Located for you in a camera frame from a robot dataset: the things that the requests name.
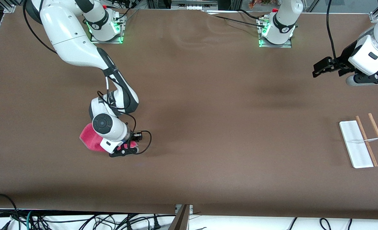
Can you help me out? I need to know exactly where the white rack base plate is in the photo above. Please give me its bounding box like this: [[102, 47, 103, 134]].
[[339, 120, 374, 169]]

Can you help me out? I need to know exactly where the grey power strip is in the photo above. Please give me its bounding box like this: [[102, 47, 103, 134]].
[[171, 0, 218, 10]]

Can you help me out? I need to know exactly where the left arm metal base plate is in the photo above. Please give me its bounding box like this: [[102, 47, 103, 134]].
[[258, 18, 292, 48]]

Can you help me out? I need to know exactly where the black base power cable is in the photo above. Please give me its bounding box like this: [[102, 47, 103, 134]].
[[208, 13, 266, 28], [238, 9, 268, 21]]

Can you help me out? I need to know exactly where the pink towel with grey back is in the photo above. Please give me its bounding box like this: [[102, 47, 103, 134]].
[[79, 123, 139, 153]]

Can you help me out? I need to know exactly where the black plug cable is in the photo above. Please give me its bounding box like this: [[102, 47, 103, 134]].
[[151, 215, 163, 230]]

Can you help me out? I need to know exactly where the dark metal camera post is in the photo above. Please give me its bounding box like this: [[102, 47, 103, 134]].
[[168, 204, 193, 230]]

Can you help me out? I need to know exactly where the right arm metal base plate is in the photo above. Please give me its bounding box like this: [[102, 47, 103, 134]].
[[90, 14, 125, 44]]

